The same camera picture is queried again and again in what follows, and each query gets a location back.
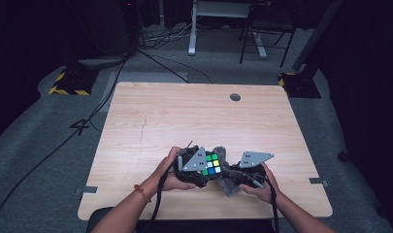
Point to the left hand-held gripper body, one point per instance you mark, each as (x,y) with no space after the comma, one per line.
(192,161)

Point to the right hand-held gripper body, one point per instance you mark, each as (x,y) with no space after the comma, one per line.
(254,159)

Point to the grey cloth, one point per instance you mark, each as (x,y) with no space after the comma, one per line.
(228,187)

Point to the multicoloured puzzle cube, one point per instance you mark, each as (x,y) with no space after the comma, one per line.
(212,164)

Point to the person's left hand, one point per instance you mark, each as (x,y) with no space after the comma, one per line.
(165,176)

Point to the person's right hand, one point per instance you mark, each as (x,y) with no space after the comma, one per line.
(265,192)

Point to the person's dark clothed lap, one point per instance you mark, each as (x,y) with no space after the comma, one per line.
(200,227)

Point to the grey round table grommet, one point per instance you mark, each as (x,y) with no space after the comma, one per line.
(235,97)

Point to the black yellow striped stand base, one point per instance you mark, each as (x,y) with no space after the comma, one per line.
(72,82)
(301,85)

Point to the black caster wheel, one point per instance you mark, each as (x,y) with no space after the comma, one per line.
(343,156)

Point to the black metal chair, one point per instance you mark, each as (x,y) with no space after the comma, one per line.
(268,22)

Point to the dark slanted stand pole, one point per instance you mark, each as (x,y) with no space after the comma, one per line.
(317,32)

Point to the dark cabinet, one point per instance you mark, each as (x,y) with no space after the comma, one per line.
(103,26)

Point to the grey table edge bracket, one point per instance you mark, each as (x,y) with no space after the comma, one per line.
(87,190)
(318,182)

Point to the white desk frame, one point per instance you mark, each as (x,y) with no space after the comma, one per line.
(192,29)

